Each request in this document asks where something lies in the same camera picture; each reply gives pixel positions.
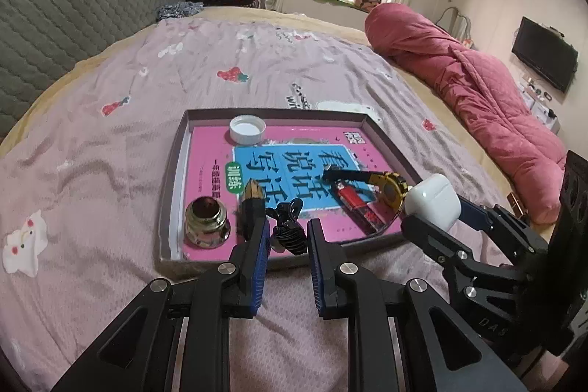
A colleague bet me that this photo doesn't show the pink blue book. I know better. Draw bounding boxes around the pink blue book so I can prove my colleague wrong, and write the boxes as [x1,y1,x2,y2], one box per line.
[181,126,400,262]

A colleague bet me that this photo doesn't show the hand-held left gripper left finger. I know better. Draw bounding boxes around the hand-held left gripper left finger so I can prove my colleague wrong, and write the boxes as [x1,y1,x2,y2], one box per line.
[50,215,272,392]

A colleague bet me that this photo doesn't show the black television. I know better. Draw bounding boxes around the black television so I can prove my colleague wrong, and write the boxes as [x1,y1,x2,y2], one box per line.
[511,16,580,94]

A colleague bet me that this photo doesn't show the red lighter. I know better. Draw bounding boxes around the red lighter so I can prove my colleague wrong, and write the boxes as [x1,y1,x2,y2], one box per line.
[334,181,384,232]

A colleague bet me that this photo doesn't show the dark patterned cloth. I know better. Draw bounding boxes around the dark patterned cloth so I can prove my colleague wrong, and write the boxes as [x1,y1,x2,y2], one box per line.
[156,1,205,23]

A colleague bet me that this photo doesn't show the grey quilted headboard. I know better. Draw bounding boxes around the grey quilted headboard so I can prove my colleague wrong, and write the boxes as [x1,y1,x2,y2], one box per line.
[0,0,187,140]

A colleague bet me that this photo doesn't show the shallow grey cardboard box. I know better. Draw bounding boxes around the shallow grey cardboard box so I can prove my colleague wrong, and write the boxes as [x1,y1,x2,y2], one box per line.
[154,108,426,271]

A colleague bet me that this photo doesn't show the pink quilted duvet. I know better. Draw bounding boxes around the pink quilted duvet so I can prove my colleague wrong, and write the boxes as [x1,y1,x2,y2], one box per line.
[365,1,570,224]

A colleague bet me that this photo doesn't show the white shelf under television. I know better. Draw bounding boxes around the white shelf under television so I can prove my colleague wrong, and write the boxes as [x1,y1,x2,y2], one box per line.
[517,73,561,136]

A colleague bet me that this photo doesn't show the white ribbed jar cap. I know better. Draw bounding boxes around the white ribbed jar cap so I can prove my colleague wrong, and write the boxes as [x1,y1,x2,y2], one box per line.
[229,115,267,145]

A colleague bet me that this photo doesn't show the small brown gold packet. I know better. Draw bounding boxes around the small brown gold packet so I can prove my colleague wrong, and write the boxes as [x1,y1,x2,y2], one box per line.
[235,178,266,237]

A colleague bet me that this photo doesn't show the small brown box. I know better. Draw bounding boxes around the small brown box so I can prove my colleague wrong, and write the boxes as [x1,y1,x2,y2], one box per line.
[508,192,529,216]

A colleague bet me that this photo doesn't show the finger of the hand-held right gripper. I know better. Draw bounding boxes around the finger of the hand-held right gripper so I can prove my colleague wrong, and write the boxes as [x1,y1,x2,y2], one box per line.
[401,213,465,269]
[455,194,547,264]

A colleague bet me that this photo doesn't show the black hair clip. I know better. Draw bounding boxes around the black hair clip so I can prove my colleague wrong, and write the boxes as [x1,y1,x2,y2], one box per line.
[266,199,308,256]

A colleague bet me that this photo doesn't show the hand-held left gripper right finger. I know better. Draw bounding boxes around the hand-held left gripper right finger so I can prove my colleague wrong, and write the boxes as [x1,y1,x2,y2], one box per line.
[307,217,529,392]

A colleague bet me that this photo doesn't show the white earbuds case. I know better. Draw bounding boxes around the white earbuds case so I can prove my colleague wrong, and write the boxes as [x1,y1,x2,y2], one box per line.
[404,173,461,231]

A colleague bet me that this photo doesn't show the yellow wristwatch with black strap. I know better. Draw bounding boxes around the yellow wristwatch with black strap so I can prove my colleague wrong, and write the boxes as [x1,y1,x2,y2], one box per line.
[322,168,410,237]

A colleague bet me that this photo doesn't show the metal tube rack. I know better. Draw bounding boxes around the metal tube rack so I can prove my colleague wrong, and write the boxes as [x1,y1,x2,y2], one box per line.
[436,6,474,46]

